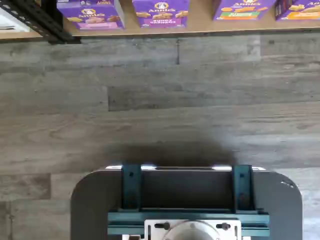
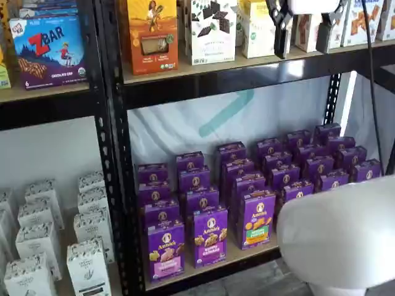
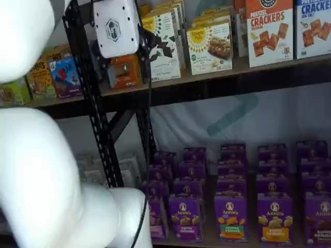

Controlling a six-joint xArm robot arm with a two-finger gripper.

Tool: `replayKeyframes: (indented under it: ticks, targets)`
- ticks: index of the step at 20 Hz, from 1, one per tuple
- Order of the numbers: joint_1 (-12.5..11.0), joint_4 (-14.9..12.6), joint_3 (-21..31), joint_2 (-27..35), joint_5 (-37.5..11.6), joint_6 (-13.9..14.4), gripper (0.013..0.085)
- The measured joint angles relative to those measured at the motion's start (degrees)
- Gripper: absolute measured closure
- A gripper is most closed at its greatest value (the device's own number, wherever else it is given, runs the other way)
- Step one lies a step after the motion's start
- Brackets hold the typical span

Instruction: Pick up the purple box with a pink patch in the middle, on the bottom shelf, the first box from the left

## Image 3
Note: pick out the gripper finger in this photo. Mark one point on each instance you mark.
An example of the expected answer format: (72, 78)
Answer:
(145, 59)
(112, 77)

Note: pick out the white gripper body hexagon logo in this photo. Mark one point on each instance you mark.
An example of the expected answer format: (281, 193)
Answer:
(116, 28)

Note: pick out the purple Annie's box pink label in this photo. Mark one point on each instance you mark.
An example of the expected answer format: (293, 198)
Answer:
(157, 189)
(160, 174)
(165, 158)
(158, 222)

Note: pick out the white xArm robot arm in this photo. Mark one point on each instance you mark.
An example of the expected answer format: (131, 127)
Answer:
(33, 168)

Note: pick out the orange cracker box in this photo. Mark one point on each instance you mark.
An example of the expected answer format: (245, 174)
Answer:
(129, 75)

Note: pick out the white Simple Mills thins box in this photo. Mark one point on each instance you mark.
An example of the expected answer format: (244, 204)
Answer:
(157, 9)
(165, 69)

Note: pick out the blue ZBar snack box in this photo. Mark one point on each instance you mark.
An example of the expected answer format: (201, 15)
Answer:
(64, 77)

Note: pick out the yellow Simple Mills bar box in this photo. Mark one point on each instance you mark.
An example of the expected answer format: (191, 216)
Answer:
(209, 51)
(212, 18)

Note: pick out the green Bobo's snack box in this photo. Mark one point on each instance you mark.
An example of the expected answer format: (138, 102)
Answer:
(18, 94)

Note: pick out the orange pretzel crackers box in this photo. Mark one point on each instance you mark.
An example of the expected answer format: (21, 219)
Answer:
(240, 31)

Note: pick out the white Organic Pantry box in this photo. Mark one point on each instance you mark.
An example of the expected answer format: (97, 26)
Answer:
(93, 175)

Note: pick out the purple Annie's box violet label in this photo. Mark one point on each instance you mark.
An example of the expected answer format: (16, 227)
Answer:
(186, 219)
(194, 155)
(191, 171)
(187, 188)

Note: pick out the white crackers box left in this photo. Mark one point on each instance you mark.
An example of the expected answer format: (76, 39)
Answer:
(269, 38)

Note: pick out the white crackers box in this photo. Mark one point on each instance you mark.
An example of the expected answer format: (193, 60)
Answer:
(315, 31)
(269, 38)

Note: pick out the purple Annie's box green label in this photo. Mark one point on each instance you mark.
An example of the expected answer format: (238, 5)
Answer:
(230, 219)
(231, 186)
(232, 152)
(231, 169)

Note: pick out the purple Annie's box orange label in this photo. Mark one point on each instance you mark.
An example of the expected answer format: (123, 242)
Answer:
(272, 169)
(271, 152)
(272, 187)
(275, 219)

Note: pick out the white crackers box right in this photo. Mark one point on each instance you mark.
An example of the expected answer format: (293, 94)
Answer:
(315, 31)

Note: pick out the purple Annie's box brown label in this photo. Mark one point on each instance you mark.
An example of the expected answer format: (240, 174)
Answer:
(311, 149)
(315, 166)
(319, 219)
(318, 184)

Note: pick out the black metal shelving rack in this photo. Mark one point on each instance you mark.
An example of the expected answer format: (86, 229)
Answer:
(232, 90)
(64, 109)

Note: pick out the white backdrop sheet teal logo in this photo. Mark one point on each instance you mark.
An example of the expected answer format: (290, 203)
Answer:
(284, 124)

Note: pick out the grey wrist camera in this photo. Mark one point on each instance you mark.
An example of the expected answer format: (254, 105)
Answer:
(97, 51)

